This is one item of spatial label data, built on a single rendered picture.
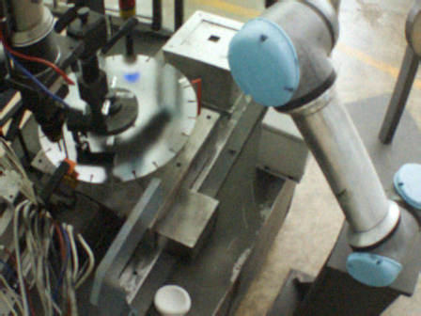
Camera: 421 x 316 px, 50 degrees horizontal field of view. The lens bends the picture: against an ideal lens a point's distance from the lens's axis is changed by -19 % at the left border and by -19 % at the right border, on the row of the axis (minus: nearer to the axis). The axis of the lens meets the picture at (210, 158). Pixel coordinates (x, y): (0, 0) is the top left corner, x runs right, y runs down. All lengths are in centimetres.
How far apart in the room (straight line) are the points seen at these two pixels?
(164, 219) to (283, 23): 49
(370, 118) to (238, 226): 139
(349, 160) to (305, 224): 123
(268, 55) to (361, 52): 209
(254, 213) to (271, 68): 49
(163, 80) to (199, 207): 26
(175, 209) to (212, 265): 14
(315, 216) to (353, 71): 89
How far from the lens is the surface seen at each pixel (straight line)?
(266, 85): 71
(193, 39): 123
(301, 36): 71
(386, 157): 225
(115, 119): 98
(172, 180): 103
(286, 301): 182
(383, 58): 278
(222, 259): 106
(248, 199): 113
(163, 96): 103
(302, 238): 196
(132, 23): 79
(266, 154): 113
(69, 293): 88
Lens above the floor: 170
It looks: 54 degrees down
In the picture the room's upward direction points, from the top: 2 degrees clockwise
